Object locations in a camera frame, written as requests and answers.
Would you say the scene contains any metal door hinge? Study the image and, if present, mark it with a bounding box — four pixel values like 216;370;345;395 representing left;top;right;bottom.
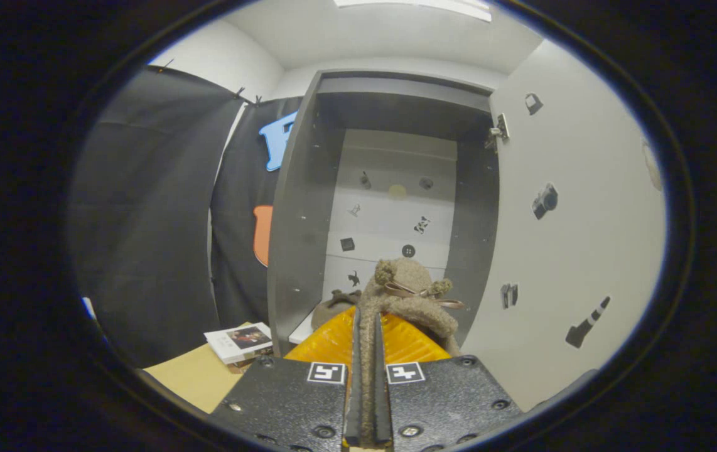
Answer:
486;113;511;151

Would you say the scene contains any black backdrop cloth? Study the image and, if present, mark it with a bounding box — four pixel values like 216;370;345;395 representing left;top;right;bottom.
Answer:
70;65;299;368

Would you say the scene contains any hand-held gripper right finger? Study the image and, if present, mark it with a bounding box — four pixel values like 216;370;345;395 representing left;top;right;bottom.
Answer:
374;312;526;452

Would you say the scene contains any beige shoe cabinet door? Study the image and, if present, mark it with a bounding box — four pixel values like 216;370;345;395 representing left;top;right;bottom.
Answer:
459;39;668;414

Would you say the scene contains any long ceiling light panel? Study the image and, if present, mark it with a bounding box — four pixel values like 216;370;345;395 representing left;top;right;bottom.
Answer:
333;0;492;23

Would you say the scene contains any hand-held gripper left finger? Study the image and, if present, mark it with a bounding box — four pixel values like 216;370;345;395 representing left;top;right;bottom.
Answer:
208;306;362;452

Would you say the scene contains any white magazine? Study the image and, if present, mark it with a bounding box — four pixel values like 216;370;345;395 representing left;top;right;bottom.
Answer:
204;323;273;365

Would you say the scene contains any brown book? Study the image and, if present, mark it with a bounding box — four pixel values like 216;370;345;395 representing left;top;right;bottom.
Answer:
228;355;273;375

